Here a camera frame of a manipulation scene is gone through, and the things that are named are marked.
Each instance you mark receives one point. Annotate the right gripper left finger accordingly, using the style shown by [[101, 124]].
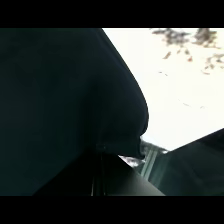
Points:
[[75, 178]]

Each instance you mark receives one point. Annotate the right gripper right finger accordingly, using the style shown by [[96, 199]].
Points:
[[130, 181]]

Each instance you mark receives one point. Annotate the black garment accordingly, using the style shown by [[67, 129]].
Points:
[[60, 96]]

